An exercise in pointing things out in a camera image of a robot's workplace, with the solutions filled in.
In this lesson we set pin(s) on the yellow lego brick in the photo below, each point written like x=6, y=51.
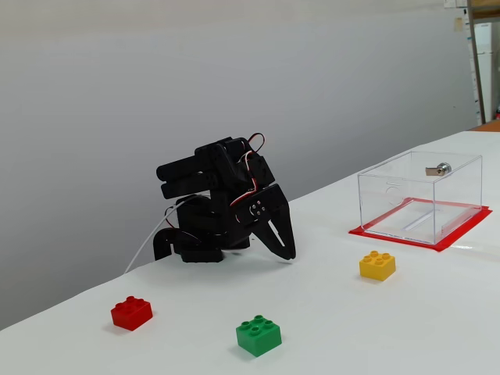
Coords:
x=377, y=267

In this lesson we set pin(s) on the silver metal box lock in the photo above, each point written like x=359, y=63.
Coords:
x=443, y=168

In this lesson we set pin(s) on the black table clamp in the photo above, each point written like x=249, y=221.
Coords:
x=160, y=244

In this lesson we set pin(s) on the red tape frame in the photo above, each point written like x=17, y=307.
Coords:
x=390, y=238

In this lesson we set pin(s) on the beige paper note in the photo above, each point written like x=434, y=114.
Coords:
x=458, y=24

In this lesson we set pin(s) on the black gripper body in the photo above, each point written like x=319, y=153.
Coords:
x=273, y=207

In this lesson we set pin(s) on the green lego brick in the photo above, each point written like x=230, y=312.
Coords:
x=258, y=338

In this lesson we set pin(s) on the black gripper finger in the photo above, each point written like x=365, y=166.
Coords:
x=258, y=213
x=287, y=226

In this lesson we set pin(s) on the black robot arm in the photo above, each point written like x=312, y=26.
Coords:
x=203, y=176

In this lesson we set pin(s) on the transparent plastic box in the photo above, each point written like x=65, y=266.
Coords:
x=453, y=211

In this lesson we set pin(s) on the orange wooden surface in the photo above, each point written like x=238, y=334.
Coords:
x=490, y=126

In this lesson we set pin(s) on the white cabinet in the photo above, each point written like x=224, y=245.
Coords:
x=485, y=78

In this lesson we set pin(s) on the red lego brick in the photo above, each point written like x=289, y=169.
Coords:
x=131, y=314

